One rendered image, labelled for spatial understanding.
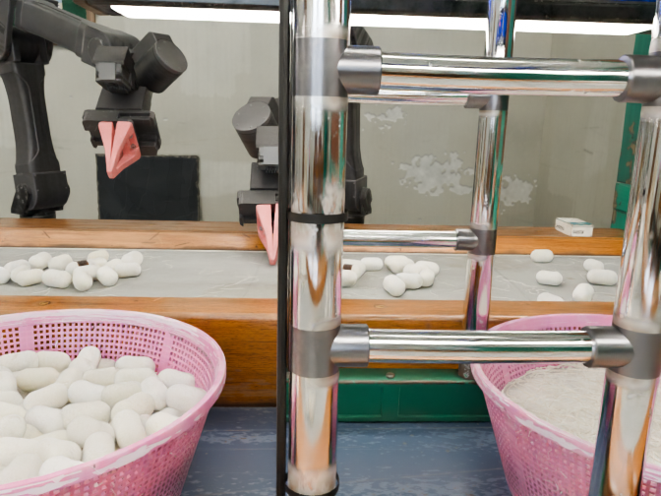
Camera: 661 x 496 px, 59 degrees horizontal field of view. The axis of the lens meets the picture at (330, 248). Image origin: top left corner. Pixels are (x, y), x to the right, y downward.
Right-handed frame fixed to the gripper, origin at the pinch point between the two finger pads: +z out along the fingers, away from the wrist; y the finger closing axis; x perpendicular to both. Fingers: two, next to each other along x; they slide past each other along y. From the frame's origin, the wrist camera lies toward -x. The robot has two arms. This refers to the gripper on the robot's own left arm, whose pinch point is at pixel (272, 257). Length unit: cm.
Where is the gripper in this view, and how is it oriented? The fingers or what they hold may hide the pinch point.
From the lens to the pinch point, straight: 79.5
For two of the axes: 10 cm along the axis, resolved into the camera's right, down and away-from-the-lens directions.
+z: 0.3, 8.1, -5.9
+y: 10.0, 0.0, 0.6
